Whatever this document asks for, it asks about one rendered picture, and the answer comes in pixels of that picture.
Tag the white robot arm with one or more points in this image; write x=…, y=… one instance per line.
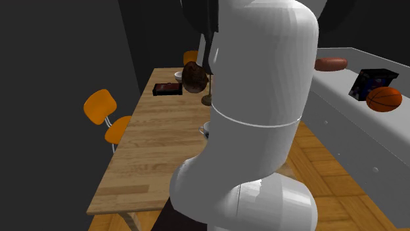
x=262, y=80

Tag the white cup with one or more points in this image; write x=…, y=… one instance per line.
x=205, y=129

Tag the brass stand with round foot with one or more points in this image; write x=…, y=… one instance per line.
x=207, y=100

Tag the brown rough round object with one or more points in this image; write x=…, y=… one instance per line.
x=194, y=77

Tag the dark red book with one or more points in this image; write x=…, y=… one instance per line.
x=167, y=89

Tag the small white bowl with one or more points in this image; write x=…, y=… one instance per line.
x=178, y=76

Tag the wooden table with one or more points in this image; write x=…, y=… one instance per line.
x=153, y=144

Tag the orange chair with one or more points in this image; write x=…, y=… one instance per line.
x=189, y=56
x=100, y=106

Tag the red-brown sausage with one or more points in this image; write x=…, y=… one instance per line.
x=330, y=64

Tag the grey cabinet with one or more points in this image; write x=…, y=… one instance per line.
x=352, y=144

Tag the dark printed box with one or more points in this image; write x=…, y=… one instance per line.
x=368, y=81

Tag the orange basketball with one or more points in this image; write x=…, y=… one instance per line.
x=383, y=99

